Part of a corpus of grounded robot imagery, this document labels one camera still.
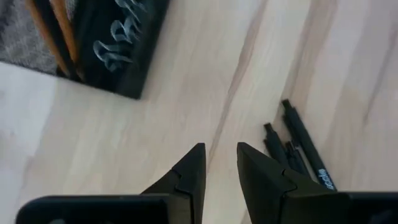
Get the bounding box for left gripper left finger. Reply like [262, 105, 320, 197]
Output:
[141, 142, 207, 224]

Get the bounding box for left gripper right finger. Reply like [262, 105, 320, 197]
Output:
[236, 142, 338, 224]

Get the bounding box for black pen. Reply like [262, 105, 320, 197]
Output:
[281, 99, 338, 191]
[285, 141, 310, 177]
[263, 123, 292, 170]

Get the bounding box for black binder clip silver handles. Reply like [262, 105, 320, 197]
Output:
[110, 19, 142, 44]
[114, 0, 149, 19]
[93, 40, 134, 73]

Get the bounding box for black mesh desk organizer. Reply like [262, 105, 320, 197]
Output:
[0, 0, 171, 100]

